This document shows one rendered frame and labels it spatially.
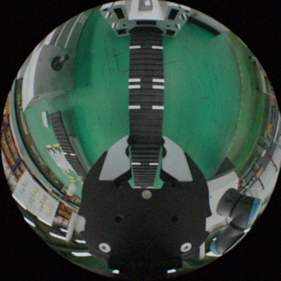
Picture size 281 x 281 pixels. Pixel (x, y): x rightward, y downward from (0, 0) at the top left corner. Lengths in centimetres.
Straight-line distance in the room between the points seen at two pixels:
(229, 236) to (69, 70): 64
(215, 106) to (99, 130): 25
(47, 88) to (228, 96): 33
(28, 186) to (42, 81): 291
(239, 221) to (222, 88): 43
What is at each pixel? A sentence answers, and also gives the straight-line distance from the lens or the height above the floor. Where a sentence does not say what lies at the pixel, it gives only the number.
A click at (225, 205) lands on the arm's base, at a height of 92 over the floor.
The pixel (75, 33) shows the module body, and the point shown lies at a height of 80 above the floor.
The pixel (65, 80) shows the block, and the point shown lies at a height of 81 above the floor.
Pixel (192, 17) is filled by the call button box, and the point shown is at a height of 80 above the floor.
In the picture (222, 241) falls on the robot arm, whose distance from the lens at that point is 46.
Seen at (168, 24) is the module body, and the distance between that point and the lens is 17.
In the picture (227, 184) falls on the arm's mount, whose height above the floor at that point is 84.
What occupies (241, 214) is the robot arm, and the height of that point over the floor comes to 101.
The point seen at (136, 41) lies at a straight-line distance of 17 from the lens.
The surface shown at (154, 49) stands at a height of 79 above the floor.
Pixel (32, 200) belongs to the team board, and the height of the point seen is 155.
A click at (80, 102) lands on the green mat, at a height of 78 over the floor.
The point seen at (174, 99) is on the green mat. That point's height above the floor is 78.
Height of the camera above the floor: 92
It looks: 60 degrees down
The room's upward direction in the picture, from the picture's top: 176 degrees counter-clockwise
